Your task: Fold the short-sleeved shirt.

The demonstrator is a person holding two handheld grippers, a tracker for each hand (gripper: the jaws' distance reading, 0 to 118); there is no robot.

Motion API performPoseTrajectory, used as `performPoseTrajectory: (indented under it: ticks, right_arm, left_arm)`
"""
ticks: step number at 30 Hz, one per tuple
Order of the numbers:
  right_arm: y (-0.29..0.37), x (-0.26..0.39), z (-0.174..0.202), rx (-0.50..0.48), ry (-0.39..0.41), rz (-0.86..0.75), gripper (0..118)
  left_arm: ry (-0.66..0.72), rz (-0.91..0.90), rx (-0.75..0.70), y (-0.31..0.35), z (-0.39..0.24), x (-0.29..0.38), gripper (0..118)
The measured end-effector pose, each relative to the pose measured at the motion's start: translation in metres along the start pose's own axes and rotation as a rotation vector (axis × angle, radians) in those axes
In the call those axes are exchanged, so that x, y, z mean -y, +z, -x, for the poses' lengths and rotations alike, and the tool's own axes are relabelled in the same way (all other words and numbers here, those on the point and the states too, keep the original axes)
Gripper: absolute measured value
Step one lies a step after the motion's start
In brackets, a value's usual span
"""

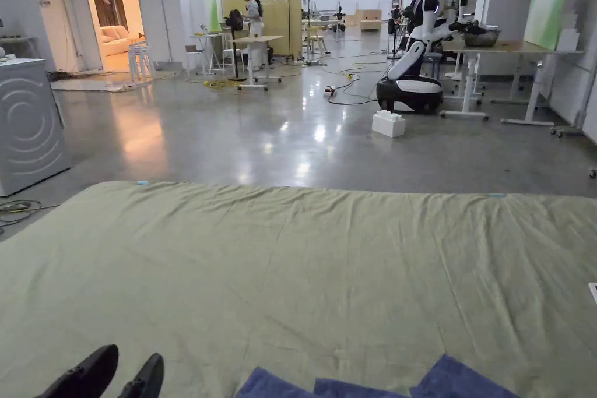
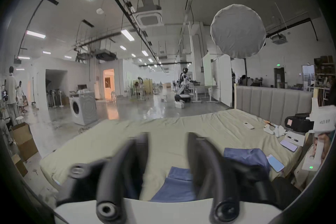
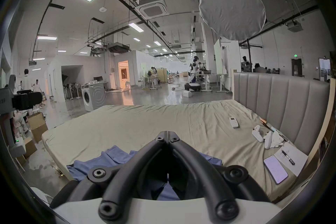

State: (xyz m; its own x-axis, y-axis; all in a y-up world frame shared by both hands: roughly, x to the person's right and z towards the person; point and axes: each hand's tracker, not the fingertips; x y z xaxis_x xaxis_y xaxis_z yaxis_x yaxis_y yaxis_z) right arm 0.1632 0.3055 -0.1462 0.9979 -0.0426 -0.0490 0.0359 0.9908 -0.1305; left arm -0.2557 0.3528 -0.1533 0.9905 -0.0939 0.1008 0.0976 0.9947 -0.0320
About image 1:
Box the black standing fan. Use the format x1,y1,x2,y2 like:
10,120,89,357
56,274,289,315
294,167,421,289
223,9,247,82

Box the small wooden table white legs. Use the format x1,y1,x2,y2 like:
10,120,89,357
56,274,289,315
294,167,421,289
229,34,285,92

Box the long wooden table white legs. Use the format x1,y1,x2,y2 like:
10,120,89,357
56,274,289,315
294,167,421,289
438,38,585,126

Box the dark blue garment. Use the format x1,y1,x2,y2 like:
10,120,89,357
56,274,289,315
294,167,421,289
234,354,521,398

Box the white washing machine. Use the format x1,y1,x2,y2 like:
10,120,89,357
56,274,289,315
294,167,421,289
0,58,72,198

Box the pale yellow chair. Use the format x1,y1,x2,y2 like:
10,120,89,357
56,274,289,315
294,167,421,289
304,24,328,54

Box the bed with pale green sheet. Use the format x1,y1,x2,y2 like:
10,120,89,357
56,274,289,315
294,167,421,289
0,180,597,398

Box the yellow cable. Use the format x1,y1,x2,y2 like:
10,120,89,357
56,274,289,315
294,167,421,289
203,72,304,91

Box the stack of white stools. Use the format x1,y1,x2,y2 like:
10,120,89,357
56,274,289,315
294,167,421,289
128,41,155,84

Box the white and black humanoid robot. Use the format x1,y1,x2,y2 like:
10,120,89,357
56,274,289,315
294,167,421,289
375,0,502,115

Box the wooden crate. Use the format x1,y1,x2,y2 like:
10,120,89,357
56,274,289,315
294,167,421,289
354,8,383,34

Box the bundle of floor cables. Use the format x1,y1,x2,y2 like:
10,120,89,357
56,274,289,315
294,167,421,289
0,199,60,227

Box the cream sofa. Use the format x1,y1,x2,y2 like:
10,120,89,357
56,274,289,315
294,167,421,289
100,25,132,57

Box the white foam block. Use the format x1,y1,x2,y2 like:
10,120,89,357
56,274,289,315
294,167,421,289
371,110,406,138

